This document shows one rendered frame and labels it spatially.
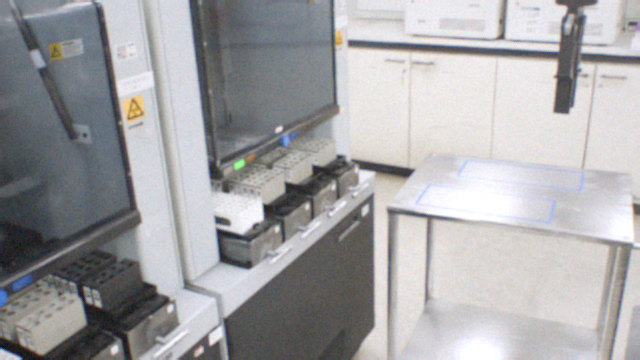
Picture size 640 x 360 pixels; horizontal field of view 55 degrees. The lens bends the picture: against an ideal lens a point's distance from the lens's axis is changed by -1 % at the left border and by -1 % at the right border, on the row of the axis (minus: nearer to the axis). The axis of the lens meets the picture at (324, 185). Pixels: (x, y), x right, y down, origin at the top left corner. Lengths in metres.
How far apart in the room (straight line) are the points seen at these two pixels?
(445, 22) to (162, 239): 2.57
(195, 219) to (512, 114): 2.47
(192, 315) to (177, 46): 0.58
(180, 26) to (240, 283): 0.61
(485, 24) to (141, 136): 2.57
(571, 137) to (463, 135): 0.61
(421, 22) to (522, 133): 0.86
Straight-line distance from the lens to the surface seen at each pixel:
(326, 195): 1.81
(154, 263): 1.40
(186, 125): 1.40
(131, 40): 1.27
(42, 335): 1.23
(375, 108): 3.91
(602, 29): 3.47
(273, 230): 1.59
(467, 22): 3.61
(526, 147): 3.66
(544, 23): 3.51
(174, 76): 1.36
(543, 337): 2.13
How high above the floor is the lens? 1.51
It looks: 23 degrees down
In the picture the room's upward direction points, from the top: 2 degrees counter-clockwise
